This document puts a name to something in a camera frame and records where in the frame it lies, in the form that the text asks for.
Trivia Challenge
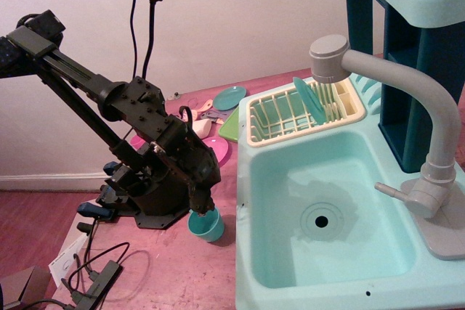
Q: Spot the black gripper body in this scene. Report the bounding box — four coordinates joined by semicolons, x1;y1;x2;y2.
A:
147;126;221;194

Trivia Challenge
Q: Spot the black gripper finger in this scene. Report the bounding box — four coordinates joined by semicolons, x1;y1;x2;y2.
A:
189;185;204;215
204;188;214;212

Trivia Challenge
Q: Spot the teal plastic cup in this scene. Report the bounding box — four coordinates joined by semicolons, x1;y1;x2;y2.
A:
187;208;225;242

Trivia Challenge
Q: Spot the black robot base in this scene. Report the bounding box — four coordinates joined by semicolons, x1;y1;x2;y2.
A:
77;161;189;229

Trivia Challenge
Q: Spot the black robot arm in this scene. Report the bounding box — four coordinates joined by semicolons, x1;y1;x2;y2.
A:
1;11;221;216

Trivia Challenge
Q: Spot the light teal toy sink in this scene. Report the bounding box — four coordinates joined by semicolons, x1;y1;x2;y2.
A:
235;75;464;309

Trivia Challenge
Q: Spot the pink plate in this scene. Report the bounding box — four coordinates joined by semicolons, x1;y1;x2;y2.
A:
203;136;229;166

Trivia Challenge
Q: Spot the green cutting board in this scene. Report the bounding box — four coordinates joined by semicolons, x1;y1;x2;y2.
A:
218;107;239;142

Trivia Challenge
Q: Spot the peach toy utensil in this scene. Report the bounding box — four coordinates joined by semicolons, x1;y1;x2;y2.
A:
195;99;213;120

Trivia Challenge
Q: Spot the teal plate on table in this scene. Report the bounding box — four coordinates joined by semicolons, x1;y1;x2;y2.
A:
213;86;247;110

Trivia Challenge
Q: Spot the cream dish rack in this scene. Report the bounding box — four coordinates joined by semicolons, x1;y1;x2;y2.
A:
243;78;366;147

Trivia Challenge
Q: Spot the black usb hub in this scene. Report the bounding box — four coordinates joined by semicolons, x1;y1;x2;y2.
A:
75;261;123;310

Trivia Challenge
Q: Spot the teal plate in rack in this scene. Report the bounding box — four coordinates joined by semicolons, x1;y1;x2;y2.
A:
293;77;327;125

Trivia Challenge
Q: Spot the white paper sheet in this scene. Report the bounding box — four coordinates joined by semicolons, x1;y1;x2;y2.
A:
48;233;87;287

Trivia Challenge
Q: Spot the brown cardboard box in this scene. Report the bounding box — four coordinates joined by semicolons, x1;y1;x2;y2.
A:
1;266;51;309

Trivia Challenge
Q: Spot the dark blue toy shelf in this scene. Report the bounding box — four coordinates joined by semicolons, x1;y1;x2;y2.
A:
346;0;464;174

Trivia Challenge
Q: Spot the grey toy faucet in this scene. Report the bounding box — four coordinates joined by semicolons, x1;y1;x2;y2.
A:
309;34;465;261

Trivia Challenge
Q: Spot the black camera cable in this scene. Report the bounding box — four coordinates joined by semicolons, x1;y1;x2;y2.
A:
129;0;140;78

